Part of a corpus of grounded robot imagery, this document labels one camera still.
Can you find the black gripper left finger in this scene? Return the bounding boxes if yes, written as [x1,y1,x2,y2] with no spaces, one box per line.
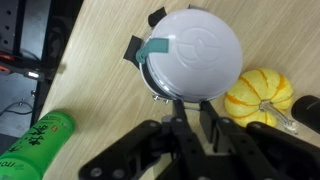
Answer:
[78,99,214,180]

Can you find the red handled tool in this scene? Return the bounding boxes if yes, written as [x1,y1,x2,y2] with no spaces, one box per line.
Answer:
[0,49,14,73]

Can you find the white round tin lid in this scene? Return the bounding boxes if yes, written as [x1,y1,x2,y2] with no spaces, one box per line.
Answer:
[146,8,244,103]

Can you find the yellow orange striped pumpkin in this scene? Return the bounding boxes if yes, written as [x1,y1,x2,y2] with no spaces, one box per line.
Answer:
[224,68,299,134]

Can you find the teal tape tab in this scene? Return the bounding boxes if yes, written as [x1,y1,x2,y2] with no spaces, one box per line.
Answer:
[135,37,170,65]

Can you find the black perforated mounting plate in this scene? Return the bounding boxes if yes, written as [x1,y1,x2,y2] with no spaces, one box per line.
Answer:
[0,0,26,63]

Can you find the green tea bottle white cap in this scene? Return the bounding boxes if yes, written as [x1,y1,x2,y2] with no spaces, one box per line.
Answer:
[0,110,76,180]

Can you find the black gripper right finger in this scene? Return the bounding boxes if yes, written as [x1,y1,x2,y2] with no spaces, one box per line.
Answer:
[199,100,320,180]

